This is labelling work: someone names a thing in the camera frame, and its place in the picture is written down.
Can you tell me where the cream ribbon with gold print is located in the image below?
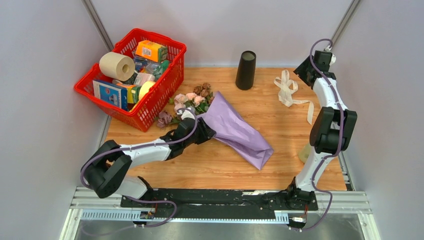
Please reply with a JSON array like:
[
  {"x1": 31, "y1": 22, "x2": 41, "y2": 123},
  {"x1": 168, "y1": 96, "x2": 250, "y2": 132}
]
[{"x1": 273, "y1": 69, "x2": 315, "y2": 125}]

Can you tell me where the purple flower bouquet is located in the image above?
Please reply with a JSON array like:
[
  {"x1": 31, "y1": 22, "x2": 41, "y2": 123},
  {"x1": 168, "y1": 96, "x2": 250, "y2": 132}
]
[{"x1": 157, "y1": 82, "x2": 274, "y2": 170}]

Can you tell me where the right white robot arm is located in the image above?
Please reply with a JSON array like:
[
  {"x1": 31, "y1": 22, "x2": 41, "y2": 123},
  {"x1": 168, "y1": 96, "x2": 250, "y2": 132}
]
[{"x1": 285, "y1": 50, "x2": 358, "y2": 210}]

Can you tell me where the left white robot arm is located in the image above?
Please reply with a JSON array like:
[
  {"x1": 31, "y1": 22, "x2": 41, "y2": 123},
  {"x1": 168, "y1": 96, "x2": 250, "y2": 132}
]
[{"x1": 80, "y1": 117, "x2": 216, "y2": 208}]

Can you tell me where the black tapered vase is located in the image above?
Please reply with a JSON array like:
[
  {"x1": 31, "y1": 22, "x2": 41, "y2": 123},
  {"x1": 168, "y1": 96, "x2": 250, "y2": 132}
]
[{"x1": 235, "y1": 50, "x2": 257, "y2": 91}]

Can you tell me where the green and yellow box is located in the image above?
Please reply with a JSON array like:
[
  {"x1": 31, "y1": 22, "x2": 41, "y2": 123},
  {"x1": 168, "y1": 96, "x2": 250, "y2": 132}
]
[{"x1": 117, "y1": 83, "x2": 141, "y2": 104}]

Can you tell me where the pink wrapped packet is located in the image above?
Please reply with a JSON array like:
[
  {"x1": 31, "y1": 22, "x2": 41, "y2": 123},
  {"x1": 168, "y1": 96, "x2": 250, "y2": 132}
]
[{"x1": 133, "y1": 72, "x2": 156, "y2": 87}]

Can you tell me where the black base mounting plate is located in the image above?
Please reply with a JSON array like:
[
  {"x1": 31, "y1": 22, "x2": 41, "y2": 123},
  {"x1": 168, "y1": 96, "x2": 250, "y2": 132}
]
[{"x1": 120, "y1": 188, "x2": 318, "y2": 220}]

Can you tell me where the orange and green box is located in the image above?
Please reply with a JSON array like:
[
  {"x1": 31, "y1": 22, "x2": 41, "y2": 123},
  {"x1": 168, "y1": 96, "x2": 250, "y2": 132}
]
[{"x1": 135, "y1": 40, "x2": 168, "y2": 63}]

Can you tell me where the blue and white box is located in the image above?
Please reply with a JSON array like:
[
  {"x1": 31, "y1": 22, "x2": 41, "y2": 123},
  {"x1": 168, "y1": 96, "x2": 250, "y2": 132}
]
[{"x1": 92, "y1": 79, "x2": 128, "y2": 111}]

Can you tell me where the beige toilet paper roll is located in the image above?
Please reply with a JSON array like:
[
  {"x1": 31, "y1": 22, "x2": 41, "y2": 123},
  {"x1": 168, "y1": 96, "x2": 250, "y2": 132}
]
[{"x1": 99, "y1": 52, "x2": 135, "y2": 82}]

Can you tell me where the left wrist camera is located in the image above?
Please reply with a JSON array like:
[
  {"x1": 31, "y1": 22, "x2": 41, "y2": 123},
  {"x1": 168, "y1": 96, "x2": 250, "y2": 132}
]
[{"x1": 177, "y1": 108, "x2": 196, "y2": 121}]

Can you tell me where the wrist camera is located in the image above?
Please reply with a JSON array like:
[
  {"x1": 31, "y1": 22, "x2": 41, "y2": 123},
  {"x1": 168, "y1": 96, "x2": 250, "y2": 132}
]
[
  {"x1": 329, "y1": 52, "x2": 337, "y2": 66},
  {"x1": 177, "y1": 108, "x2": 196, "y2": 121}
]

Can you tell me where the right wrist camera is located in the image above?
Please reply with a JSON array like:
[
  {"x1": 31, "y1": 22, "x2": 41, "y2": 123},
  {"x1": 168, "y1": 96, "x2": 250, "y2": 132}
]
[{"x1": 329, "y1": 52, "x2": 337, "y2": 66}]

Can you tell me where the aluminium frame rail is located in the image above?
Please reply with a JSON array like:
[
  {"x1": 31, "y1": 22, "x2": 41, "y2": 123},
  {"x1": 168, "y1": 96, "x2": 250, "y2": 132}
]
[{"x1": 70, "y1": 187, "x2": 372, "y2": 224}]

